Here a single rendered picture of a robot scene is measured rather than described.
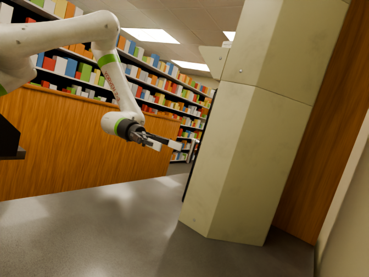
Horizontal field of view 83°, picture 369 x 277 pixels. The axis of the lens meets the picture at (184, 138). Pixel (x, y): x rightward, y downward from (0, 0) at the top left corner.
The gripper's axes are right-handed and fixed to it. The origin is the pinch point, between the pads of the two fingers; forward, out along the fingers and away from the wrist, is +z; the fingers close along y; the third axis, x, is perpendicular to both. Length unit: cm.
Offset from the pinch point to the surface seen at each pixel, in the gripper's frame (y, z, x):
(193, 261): -19.2, 29.3, 20.2
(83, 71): 94, -229, -28
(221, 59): -6.2, 13.5, -32.9
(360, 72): 31, 50, -46
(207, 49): -6.1, 7.9, -35.5
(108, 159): 125, -178, 77
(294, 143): 6.2, 39.4, -14.5
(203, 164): -6.4, 18.6, -0.4
